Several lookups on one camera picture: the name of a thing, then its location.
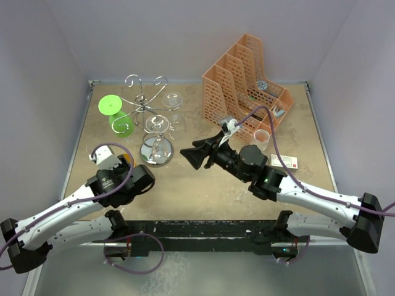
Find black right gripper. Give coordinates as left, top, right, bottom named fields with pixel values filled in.
left=180, top=129, right=249, bottom=183

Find pink tinted wine glass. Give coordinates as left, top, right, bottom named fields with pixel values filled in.
left=252, top=129, right=270, bottom=151

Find clear wine glass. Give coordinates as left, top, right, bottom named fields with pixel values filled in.
left=146, top=115, right=170, bottom=164
left=162, top=92, right=186, bottom=135

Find orange plastic goblet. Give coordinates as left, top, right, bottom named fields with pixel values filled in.
left=122, top=154, right=136, bottom=168

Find green plastic goblet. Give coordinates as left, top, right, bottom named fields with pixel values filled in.
left=98, top=94, right=135, bottom=138

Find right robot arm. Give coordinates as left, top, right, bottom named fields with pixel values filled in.
left=180, top=136, right=385, bottom=253

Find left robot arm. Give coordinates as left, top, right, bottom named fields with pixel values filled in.
left=1, top=153, right=156, bottom=274

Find orange plastic file organizer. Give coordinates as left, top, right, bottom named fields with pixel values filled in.
left=202, top=34, right=294, bottom=143

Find white card box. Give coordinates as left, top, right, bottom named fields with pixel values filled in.
left=270, top=154, right=298, bottom=171

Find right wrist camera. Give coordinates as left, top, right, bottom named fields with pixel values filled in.
left=219, top=116, right=243, bottom=146

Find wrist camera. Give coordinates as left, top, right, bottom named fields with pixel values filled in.
left=219, top=116, right=243, bottom=146
left=89, top=145, right=121, bottom=170

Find silver wire wine glass rack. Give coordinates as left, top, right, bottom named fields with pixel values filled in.
left=122, top=75, right=174, bottom=167

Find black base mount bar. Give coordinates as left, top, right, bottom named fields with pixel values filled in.
left=109, top=220, right=303, bottom=258

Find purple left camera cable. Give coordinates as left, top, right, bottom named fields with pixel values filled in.
left=0, top=142, right=135, bottom=271

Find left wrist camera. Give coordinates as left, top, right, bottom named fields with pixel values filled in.
left=89, top=145, right=121, bottom=170

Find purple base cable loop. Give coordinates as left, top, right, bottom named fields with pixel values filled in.
left=103, top=231, right=166, bottom=275

